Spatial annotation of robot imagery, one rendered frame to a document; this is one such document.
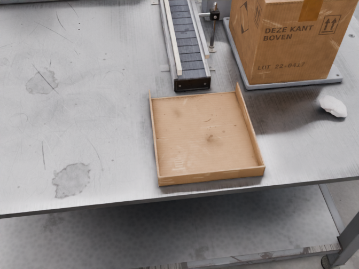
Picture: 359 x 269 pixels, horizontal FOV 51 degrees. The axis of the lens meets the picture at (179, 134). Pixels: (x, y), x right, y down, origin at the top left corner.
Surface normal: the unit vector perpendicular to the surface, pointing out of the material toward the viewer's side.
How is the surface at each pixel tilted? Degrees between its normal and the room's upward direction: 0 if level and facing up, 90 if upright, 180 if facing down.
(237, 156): 0
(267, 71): 90
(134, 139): 0
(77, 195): 0
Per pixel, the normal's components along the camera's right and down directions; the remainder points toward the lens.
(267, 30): 0.12, 0.77
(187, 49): 0.00, -0.64
